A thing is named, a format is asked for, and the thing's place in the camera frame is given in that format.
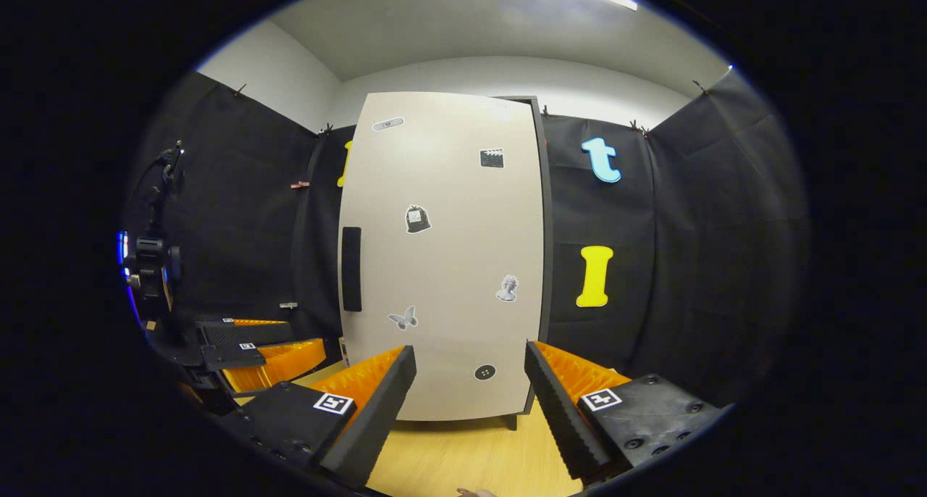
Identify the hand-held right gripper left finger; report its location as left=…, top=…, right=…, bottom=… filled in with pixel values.
left=217, top=345, right=418, bottom=489

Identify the black door handle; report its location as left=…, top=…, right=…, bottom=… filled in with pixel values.
left=341, top=226, right=363, bottom=313

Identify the black backdrop cloth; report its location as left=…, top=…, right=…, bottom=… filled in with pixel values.
left=123, top=66, right=809, bottom=411

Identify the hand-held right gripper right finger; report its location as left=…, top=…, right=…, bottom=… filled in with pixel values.
left=523, top=341, right=725, bottom=482

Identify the beige cabinet door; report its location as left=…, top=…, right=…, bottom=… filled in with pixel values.
left=337, top=91, right=545, bottom=422

